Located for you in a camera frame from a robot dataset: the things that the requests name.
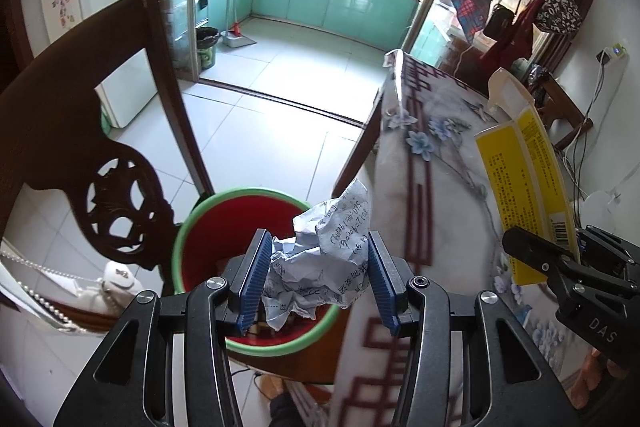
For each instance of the black hanging bag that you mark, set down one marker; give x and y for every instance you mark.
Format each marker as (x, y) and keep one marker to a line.
(500, 21)

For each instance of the white wall charger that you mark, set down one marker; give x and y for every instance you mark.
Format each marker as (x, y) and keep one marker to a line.
(612, 54)

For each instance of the person's right hand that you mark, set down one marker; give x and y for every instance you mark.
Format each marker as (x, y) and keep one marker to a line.
(595, 382)

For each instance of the green bin with black bag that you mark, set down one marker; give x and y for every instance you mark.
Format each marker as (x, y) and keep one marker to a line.
(207, 52)

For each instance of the white paper ball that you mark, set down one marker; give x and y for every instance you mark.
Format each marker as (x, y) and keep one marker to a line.
(325, 257)

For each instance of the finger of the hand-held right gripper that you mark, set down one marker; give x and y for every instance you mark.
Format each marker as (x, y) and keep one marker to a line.
(610, 249)
(540, 252)

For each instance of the black white patterned bag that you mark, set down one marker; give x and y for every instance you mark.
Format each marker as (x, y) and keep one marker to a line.
(560, 9)

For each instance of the red hanging garment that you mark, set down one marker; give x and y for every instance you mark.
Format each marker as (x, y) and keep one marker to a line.
(520, 42)

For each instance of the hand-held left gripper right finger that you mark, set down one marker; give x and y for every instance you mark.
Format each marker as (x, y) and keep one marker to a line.
(381, 284)

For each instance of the table with floral cloth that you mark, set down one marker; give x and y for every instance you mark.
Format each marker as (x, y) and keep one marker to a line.
(450, 207)

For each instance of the grey dustpan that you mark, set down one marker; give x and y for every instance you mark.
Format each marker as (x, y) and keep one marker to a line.
(239, 40)

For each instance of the yellow cardboard box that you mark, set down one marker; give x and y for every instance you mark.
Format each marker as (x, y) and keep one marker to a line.
(525, 187)

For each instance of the red bin with green rim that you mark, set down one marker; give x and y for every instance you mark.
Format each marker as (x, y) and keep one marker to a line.
(210, 247)

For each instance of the dark wooden carved chair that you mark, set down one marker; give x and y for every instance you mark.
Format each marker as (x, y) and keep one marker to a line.
(65, 117)

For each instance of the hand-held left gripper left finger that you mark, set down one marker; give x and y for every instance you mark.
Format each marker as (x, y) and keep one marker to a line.
(253, 279)

